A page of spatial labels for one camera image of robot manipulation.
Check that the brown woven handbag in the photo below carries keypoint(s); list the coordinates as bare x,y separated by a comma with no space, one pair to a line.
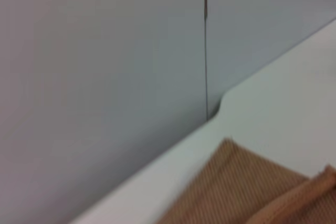
236,190

